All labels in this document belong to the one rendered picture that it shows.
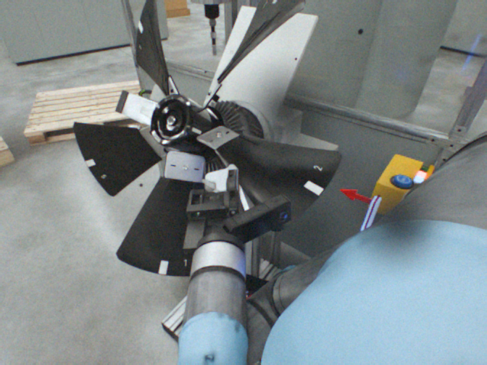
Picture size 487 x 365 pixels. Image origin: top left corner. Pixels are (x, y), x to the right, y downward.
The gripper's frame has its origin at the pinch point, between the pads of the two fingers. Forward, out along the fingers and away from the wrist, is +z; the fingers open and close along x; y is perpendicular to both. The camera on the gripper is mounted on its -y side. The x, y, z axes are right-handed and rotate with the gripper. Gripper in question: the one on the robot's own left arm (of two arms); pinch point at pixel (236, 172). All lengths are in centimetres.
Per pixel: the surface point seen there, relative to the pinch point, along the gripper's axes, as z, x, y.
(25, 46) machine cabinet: 443, 56, 334
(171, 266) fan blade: -4.1, 23.0, 18.3
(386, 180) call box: 10.9, 14.5, -35.1
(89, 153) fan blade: 23.6, 6.5, 42.1
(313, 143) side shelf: 64, 35, -28
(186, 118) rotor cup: 12.5, -6.4, 10.2
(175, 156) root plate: 11.1, 1.9, 14.7
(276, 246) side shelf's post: 60, 98, -10
